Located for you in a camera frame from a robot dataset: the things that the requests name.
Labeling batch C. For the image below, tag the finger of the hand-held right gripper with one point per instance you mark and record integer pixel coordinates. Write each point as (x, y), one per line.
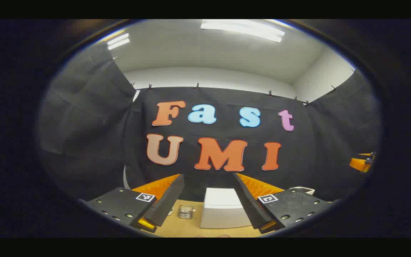
(358, 163)

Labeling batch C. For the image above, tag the white toaster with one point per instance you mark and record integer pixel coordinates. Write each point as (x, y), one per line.
(301, 189)

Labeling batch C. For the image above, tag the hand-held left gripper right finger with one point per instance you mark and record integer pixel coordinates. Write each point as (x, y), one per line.
(250, 203)

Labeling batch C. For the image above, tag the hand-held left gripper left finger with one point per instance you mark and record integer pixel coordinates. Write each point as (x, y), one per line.
(166, 203)

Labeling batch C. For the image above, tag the white microwave oven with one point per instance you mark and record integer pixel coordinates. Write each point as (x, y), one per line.
(219, 210)

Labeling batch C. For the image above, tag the small glass jar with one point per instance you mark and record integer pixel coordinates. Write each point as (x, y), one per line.
(185, 212)

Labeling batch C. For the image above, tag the long ceiling light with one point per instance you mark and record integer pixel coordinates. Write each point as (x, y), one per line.
(243, 30)
(118, 41)

